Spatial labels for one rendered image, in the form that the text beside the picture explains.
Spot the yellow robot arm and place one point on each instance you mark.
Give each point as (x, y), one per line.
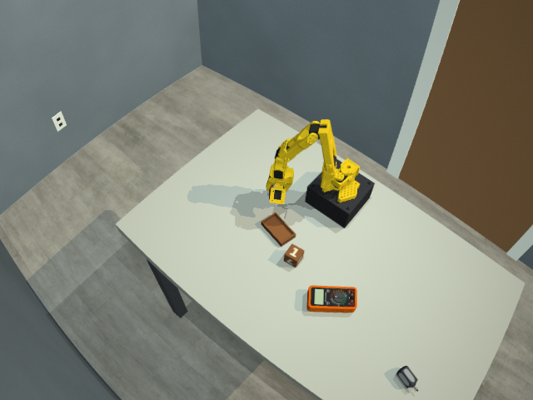
(340, 179)

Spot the orange digital multimeter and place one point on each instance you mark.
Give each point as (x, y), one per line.
(331, 299)

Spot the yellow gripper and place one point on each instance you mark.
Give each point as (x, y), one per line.
(278, 193)

